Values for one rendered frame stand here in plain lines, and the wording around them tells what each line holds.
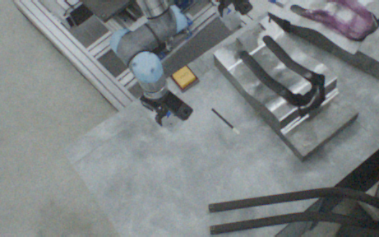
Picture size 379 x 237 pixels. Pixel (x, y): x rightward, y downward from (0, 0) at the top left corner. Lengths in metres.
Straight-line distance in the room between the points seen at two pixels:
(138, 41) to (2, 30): 1.95
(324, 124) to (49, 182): 1.54
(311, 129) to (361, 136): 0.19
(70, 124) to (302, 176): 1.50
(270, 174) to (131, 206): 0.48
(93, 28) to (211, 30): 0.63
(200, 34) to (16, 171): 1.17
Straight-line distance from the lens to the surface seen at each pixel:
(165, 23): 1.50
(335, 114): 1.83
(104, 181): 1.86
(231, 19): 1.89
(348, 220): 1.67
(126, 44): 1.49
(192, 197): 1.78
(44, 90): 3.05
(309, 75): 1.82
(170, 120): 1.71
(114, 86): 2.67
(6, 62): 3.23
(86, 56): 2.82
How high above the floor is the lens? 2.50
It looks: 63 degrees down
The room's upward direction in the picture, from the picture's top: 3 degrees counter-clockwise
